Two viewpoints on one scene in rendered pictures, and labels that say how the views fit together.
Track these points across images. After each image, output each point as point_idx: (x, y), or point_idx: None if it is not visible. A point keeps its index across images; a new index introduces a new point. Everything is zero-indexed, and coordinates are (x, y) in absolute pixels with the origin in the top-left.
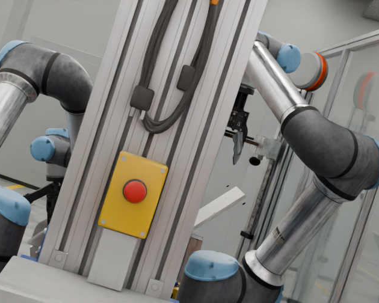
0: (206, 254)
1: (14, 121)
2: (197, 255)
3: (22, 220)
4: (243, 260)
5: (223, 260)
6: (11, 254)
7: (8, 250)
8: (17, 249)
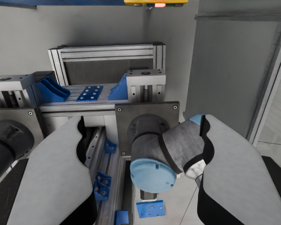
0: (145, 178)
1: None
2: (136, 183)
3: None
4: (184, 171)
5: (159, 186)
6: (11, 163)
7: (8, 168)
8: (10, 161)
